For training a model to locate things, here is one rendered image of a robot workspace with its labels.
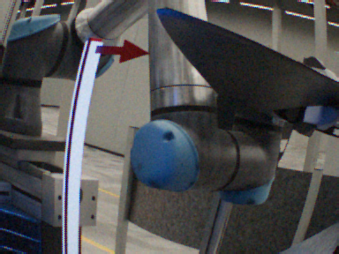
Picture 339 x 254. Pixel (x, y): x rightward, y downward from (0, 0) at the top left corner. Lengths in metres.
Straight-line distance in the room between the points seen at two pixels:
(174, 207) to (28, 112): 1.70
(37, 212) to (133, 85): 10.09
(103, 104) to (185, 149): 10.78
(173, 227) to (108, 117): 8.73
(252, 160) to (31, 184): 0.39
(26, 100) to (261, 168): 0.45
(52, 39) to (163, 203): 1.75
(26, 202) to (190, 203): 1.68
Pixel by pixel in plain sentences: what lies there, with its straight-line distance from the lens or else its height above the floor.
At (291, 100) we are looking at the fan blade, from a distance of 0.67.
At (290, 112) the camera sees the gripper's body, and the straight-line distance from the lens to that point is 0.74.
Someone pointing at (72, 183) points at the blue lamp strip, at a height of 1.05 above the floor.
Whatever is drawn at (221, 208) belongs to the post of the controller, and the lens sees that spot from 1.15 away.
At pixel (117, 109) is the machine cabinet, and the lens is 11.30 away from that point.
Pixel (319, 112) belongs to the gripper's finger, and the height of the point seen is 1.16.
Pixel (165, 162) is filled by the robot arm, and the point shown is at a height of 1.08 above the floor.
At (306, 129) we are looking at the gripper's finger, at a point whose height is 1.14.
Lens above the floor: 1.15
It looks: 3 degrees down
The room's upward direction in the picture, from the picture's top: 10 degrees clockwise
